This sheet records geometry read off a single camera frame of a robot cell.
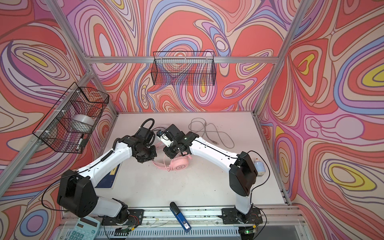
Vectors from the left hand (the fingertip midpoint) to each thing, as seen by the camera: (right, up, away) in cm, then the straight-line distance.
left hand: (157, 155), depth 84 cm
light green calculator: (-30, -31, -15) cm, 46 cm away
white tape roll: (-32, +18, -14) cm, 40 cm away
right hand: (+8, +2, -3) cm, 9 cm away
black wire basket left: (-42, +17, -11) cm, 47 cm away
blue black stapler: (+14, -27, -14) cm, 33 cm away
